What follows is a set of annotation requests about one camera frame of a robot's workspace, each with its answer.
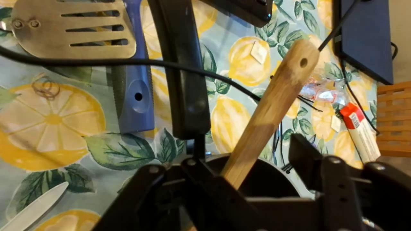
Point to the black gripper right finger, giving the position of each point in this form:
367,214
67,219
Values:
354,200

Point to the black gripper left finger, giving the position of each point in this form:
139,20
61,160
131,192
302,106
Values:
154,200

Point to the red and white tube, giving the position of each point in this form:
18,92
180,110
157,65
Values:
363,136

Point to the wooden chair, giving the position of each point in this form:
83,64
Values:
395,119

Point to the clear plastic wrapper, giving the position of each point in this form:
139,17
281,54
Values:
318,94

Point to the white knife blade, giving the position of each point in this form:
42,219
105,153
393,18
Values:
33,209

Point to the lemon print tablecloth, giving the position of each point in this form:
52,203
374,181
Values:
51,119

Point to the dark closed laptop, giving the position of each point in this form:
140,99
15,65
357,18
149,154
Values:
367,38

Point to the slotted metal spatula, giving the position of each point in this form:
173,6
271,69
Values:
42,42

